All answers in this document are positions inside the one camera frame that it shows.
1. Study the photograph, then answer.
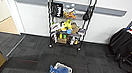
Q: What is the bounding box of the white door frame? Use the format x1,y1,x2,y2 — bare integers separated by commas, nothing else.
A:
0,0,31,35

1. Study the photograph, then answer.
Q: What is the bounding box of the black hanging pouch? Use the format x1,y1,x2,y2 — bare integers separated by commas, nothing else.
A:
82,4,95,23

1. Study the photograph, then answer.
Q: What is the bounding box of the red blue white item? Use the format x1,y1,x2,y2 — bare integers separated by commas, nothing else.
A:
126,25,132,34

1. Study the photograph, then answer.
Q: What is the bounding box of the small yellow green box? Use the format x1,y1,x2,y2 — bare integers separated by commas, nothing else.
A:
58,32,65,40

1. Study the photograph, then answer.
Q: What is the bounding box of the black bag with white print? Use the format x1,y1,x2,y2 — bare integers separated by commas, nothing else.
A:
50,1,66,19

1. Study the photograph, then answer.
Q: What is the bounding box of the low tan cardboard box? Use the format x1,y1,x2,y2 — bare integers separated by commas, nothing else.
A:
56,36,68,46

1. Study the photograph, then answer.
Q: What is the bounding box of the small dark printed box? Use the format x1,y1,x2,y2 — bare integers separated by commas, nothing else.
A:
78,27,86,35

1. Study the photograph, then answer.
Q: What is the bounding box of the small blue cup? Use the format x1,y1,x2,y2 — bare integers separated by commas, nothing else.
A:
65,29,73,35

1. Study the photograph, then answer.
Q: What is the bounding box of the white green snack bag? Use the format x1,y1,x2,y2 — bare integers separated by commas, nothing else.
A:
50,20,63,34

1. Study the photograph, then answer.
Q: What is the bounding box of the yellow plush toy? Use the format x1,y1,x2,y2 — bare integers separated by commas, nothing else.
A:
60,18,74,34

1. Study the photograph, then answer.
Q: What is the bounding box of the white toy with orange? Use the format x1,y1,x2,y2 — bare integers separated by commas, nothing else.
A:
68,35,80,46

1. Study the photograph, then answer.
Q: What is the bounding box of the pale basket with dark spots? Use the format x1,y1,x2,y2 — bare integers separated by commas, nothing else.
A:
49,61,75,73

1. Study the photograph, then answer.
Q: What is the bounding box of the orange snack bag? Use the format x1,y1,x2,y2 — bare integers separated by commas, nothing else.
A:
63,8,78,21

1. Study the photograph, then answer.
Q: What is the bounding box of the clear white packet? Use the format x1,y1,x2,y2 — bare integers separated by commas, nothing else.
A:
65,2,77,13

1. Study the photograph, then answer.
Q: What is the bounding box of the blue plush toy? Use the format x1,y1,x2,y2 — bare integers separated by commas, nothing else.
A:
48,63,69,73

